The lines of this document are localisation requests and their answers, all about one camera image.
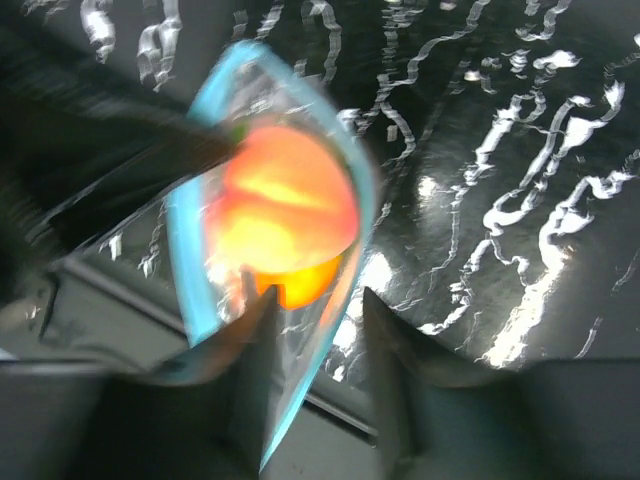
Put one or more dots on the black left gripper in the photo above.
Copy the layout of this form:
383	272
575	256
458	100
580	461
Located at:
80	155

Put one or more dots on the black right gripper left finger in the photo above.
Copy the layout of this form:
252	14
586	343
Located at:
202	414

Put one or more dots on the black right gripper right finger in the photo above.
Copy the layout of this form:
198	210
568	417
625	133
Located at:
440	415

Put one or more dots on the green orange mango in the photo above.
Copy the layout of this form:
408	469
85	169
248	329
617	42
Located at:
300	288

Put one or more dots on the peach toy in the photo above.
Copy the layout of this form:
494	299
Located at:
285	204

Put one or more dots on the clear zip bag blue zipper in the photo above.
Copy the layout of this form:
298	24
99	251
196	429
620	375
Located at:
252	87

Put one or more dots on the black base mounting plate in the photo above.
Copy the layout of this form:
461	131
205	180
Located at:
101	309

